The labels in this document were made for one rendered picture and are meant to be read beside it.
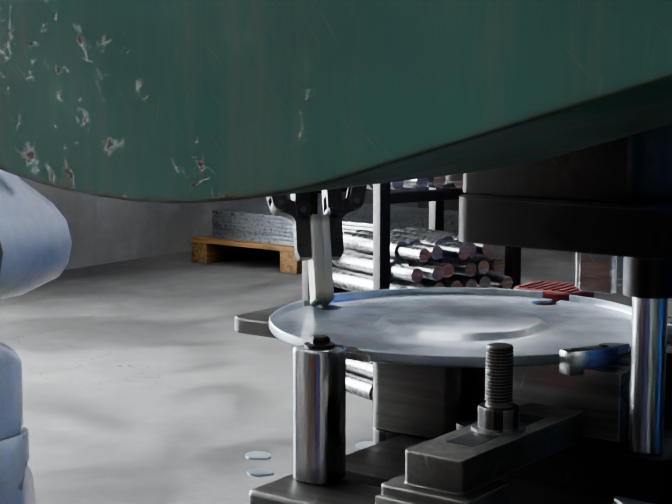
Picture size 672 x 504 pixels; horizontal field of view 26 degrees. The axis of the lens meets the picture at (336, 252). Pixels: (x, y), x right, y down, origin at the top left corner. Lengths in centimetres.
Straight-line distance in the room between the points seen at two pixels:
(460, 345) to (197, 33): 47
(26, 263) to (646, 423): 80
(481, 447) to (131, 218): 633
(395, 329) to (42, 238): 59
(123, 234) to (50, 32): 647
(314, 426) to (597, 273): 22
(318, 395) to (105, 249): 612
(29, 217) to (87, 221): 541
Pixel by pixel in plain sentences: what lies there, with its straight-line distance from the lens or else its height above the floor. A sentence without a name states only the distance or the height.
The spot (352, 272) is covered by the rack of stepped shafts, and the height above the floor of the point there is 45.
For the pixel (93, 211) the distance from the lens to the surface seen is 698.
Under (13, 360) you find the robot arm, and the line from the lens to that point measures 155.
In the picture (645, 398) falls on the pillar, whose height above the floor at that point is 77.
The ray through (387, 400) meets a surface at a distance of 109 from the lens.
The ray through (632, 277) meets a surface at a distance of 92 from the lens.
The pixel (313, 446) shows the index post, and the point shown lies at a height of 73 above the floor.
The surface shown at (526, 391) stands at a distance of 99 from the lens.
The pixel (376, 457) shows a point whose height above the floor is 70.
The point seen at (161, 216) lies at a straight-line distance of 731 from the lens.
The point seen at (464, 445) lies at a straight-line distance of 87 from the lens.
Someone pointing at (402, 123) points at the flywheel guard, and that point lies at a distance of 54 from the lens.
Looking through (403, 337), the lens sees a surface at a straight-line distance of 105.
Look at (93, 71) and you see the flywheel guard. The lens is 65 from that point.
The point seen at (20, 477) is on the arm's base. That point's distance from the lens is 157.
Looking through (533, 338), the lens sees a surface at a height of 78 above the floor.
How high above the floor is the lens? 98
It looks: 8 degrees down
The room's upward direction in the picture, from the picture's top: straight up
